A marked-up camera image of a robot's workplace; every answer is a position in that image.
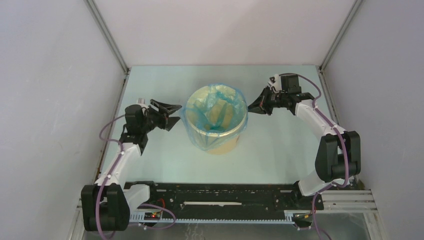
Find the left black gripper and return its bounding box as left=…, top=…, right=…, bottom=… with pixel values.
left=140, top=100, right=182, bottom=134

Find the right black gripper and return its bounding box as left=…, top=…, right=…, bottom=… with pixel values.
left=246, top=85, right=288, bottom=116

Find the blue plastic trash bag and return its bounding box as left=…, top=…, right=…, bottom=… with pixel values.
left=179, top=83, right=249, bottom=152

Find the yellow trash bin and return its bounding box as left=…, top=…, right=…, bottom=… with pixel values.
left=184, top=85, right=249, bottom=156

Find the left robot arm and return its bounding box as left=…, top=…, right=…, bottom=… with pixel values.
left=80, top=98, right=181, bottom=234

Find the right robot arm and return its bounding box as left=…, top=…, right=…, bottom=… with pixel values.
left=248, top=73, right=362, bottom=209

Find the small electronics board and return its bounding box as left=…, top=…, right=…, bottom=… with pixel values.
left=143, top=212, right=161, bottom=221

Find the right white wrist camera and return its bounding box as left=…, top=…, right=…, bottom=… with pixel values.
left=268, top=74, right=282, bottom=93

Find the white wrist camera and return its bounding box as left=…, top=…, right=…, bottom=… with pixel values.
left=136, top=98, right=149, bottom=112
left=268, top=74, right=282, bottom=93

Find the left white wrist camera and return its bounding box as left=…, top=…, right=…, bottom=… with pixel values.
left=136, top=98, right=149, bottom=112

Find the right corner aluminium post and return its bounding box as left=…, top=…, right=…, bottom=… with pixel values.
left=319, top=0, right=365, bottom=73

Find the corner aluminium post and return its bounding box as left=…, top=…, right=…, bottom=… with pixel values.
left=319, top=0, right=365, bottom=73
left=84, top=0, right=130, bottom=75

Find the left corner aluminium post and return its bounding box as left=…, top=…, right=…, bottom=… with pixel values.
left=84, top=0, right=130, bottom=75

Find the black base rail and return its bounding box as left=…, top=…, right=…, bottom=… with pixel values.
left=124, top=181, right=324, bottom=222

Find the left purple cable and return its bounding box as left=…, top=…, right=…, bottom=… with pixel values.
left=95, top=114, right=176, bottom=240

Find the purple cable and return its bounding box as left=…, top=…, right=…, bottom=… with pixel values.
left=279, top=73, right=350, bottom=240
left=95, top=114, right=176, bottom=240

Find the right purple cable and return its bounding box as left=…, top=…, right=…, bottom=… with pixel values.
left=279, top=73, right=350, bottom=240

